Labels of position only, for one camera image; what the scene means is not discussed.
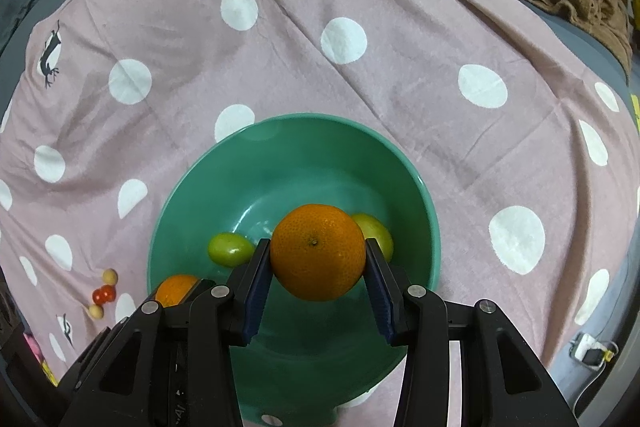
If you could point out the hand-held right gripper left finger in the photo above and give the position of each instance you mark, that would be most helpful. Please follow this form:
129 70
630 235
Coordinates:
257 287

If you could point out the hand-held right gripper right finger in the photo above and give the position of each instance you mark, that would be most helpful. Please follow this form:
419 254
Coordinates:
380 292

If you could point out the small green cherry tomato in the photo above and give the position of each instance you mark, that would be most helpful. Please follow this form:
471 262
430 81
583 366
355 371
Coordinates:
230 248

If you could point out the large yellow-green tomato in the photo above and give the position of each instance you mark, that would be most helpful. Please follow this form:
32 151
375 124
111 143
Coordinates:
380 234

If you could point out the large orange mandarin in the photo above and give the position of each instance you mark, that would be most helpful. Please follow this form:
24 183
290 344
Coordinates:
317 252

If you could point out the small orange mandarin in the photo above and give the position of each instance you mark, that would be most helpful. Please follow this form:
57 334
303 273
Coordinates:
172 291

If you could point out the green plastic bowl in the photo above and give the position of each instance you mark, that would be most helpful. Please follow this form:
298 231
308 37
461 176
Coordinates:
300 167

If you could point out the small yellow cherry tomato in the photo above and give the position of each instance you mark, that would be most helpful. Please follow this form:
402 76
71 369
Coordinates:
95 312
110 277

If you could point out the pink plush toy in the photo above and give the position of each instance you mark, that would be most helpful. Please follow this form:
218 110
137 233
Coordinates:
32 344

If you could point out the yellow tag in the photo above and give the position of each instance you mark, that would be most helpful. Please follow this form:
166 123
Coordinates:
635 109

